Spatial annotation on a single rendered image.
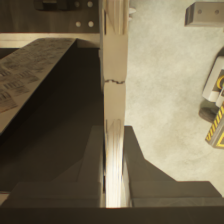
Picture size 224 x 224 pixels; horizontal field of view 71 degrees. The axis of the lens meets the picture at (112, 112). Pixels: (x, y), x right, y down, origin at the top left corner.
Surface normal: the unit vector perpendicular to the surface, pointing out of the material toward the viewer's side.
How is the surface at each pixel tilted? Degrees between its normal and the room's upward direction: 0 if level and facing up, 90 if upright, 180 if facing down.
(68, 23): 0
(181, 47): 0
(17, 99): 80
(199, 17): 9
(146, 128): 0
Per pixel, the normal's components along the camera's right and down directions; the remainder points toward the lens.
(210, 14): 0.01, 0.28
